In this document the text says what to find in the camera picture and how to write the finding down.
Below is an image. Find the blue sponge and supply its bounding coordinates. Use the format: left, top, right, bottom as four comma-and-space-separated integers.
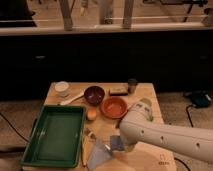
110, 135, 123, 151

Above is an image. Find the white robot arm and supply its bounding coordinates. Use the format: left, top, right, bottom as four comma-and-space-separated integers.
119, 101, 213, 164

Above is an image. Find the green plastic tray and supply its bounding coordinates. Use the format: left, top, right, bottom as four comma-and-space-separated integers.
21, 105, 85, 168

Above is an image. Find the grey folded cloth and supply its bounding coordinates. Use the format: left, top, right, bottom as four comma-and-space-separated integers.
87, 139, 112, 171

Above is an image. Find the orange bowl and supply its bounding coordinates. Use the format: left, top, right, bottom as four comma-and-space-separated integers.
100, 96, 128, 119

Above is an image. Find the orange fruit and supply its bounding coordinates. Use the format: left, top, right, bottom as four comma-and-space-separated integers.
86, 108, 97, 121

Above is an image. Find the light green cup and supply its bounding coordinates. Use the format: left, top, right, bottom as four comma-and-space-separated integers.
140, 98, 152, 107

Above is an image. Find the dark rectangular eraser block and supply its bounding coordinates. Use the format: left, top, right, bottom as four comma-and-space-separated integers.
109, 87, 128, 96

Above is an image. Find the dark purple bowl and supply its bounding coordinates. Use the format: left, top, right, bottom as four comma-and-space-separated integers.
84, 86, 105, 106

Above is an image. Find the dark pepper shaker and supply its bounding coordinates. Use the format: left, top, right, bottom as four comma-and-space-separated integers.
128, 78, 138, 94

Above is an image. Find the white spoon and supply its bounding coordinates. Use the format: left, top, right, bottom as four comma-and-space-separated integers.
59, 91, 84, 106

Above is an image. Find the dark blue floor device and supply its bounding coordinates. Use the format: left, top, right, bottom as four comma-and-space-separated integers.
184, 91, 212, 108

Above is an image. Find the small white cup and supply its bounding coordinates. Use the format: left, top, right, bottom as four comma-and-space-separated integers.
54, 81, 69, 97

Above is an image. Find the black cable right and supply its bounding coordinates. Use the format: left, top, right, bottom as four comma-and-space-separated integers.
185, 103, 198, 129

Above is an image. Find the black cable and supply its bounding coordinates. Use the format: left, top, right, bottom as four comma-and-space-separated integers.
0, 112, 30, 144
185, 103, 198, 129

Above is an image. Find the black cable left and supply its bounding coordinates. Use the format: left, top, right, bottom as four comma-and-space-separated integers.
0, 112, 30, 144

